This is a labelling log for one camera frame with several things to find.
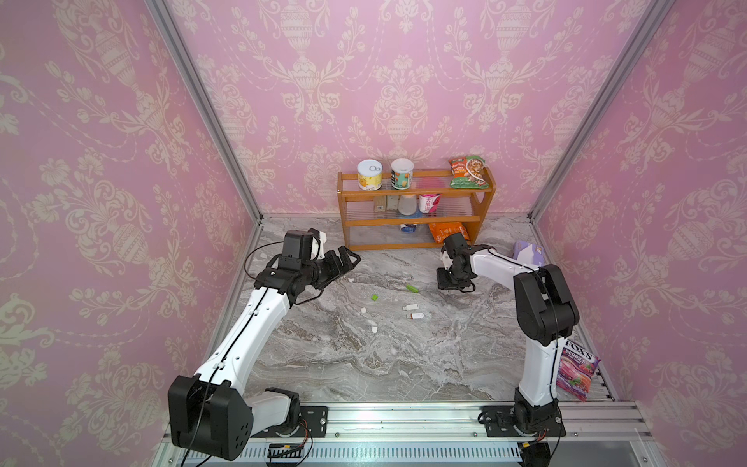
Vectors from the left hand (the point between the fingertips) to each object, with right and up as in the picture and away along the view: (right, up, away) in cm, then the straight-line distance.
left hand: (352, 265), depth 78 cm
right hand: (+30, -8, +21) cm, 37 cm away
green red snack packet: (+34, +27, +9) cm, 44 cm away
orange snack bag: (+30, +11, +32) cm, 45 cm away
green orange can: (+14, +27, +7) cm, 31 cm away
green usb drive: (+19, -10, +22) cm, 30 cm away
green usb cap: (+6, -12, +19) cm, 23 cm away
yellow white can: (+5, +27, +8) cm, 28 cm away
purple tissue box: (+59, +3, +22) cm, 63 cm away
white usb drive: (+18, -15, +16) cm, 28 cm away
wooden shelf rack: (+24, +16, +28) cm, 40 cm away
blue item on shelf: (+19, +12, +34) cm, 40 cm away
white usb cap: (+6, -21, +12) cm, 24 cm away
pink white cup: (+24, +20, +19) cm, 36 cm away
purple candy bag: (+62, -29, +2) cm, 68 cm away
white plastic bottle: (+17, +19, +21) cm, 33 cm away
